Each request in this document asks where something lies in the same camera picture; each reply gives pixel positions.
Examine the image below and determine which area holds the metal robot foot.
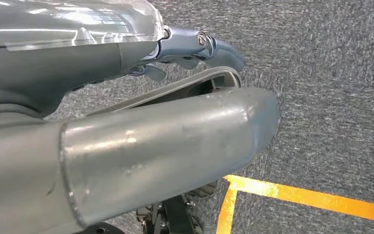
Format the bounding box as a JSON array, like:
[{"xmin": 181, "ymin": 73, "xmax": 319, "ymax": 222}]
[{"xmin": 187, "ymin": 180, "xmax": 218, "ymax": 199}]

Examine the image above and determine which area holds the yellow floor tape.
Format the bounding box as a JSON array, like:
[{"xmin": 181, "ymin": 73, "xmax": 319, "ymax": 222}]
[{"xmin": 216, "ymin": 174, "xmax": 374, "ymax": 234}]

